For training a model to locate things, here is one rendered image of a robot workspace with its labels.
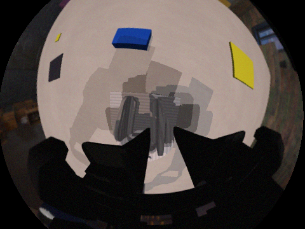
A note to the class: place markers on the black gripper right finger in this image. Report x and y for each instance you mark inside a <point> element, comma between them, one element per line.
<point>201,153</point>

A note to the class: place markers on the yellow flat rectangular plate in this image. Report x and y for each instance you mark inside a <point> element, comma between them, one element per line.
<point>243,68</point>

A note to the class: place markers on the blue rectangular block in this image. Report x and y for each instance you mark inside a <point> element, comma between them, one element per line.
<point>135,38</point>

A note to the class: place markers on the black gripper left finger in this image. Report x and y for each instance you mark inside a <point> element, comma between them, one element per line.
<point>132,156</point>

